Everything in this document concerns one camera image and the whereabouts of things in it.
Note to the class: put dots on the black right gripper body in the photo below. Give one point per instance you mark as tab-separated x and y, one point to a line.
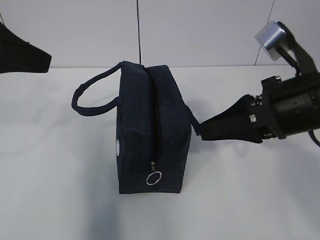
264	122

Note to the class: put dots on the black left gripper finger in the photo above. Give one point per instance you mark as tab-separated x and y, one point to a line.
19	56

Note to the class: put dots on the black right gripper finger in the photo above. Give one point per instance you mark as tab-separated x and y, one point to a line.
232	124

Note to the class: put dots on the dark blue lunch bag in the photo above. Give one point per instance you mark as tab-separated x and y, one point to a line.
153	127

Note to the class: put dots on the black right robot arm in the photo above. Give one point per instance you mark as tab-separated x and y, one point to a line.
284	108

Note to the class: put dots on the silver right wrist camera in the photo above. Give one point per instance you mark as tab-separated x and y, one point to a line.
273	38

